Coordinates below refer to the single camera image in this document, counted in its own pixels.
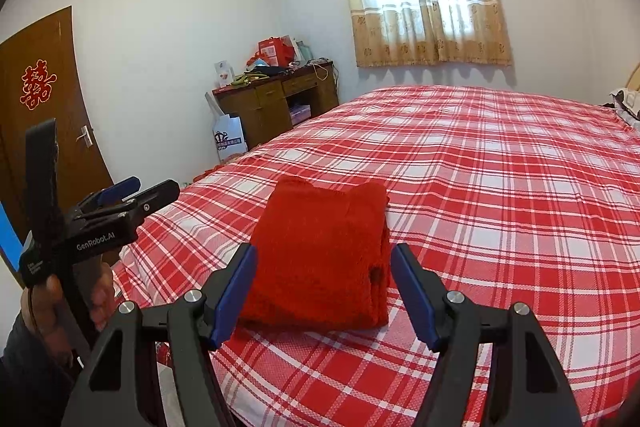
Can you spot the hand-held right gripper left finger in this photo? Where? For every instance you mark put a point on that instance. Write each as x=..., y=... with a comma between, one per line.
x=232, y=297

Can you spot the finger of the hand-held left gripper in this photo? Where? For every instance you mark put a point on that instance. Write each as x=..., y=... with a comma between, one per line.
x=152, y=199
x=117, y=191

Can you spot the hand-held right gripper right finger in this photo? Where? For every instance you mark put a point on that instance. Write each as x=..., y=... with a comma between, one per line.
x=415, y=302

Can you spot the red knitted sweater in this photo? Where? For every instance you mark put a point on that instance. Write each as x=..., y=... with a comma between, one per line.
x=320, y=252

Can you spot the person's left forearm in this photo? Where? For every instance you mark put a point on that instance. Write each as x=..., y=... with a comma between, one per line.
x=25, y=382

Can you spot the person's left hand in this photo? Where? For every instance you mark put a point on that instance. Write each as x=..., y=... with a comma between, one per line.
x=42, y=309

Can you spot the brown wooden door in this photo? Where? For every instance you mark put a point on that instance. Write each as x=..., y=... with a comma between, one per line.
x=50, y=157

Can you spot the red floral cloth pile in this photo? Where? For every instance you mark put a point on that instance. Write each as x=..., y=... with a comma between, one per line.
x=205, y=174

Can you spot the white paper bag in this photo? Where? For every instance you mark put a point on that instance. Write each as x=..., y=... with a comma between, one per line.
x=229, y=139

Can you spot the red paper door decoration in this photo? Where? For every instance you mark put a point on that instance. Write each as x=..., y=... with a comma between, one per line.
x=37, y=84

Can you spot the bed with red plaid sheet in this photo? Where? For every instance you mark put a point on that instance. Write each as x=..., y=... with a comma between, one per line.
x=500, y=207

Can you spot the white greeting card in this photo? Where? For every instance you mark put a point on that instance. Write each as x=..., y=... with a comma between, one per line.
x=224, y=74

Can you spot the brown wooden desk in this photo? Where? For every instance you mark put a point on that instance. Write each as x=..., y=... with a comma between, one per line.
x=270, y=107

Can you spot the bunch of bananas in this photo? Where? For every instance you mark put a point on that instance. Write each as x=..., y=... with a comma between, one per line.
x=247, y=80

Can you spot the dark cloth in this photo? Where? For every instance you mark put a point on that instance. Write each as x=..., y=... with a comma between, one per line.
x=267, y=71

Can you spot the red gift box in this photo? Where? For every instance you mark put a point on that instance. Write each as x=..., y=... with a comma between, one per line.
x=274, y=52

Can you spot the grey patterned pillow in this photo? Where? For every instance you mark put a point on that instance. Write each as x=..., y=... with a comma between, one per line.
x=625, y=104

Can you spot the cream wooden headboard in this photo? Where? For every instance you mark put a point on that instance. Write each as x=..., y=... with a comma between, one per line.
x=634, y=79

